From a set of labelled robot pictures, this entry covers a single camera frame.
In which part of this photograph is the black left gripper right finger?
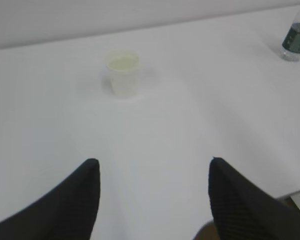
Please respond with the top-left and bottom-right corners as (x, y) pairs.
(208, 157), (300, 240)

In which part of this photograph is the clear water bottle green label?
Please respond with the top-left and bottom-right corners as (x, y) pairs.
(280, 9), (300, 62)

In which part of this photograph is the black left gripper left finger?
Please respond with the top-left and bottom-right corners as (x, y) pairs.
(0, 158), (100, 240)

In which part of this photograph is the white paper cup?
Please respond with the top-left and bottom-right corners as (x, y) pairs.
(105, 50), (140, 98)

